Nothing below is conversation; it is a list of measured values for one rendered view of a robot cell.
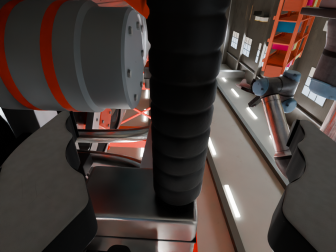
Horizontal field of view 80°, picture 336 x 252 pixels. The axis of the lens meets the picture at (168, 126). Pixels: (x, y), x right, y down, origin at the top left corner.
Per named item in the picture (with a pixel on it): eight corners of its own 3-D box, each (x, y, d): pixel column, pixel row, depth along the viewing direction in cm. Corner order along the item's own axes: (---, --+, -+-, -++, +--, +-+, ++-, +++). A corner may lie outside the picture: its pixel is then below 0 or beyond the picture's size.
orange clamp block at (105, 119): (71, 124, 54) (85, 130, 63) (100, 125, 54) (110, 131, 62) (75, 99, 55) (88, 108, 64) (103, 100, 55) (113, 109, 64)
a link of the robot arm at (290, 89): (287, 75, 87) (279, 99, 93) (307, 73, 90) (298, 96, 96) (273, 70, 94) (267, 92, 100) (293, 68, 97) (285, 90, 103)
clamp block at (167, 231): (65, 215, 14) (82, 253, 17) (199, 223, 13) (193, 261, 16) (92, 163, 18) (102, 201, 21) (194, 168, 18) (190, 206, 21)
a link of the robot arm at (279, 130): (273, 187, 90) (246, 84, 97) (293, 182, 93) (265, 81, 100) (295, 190, 79) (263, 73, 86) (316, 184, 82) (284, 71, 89)
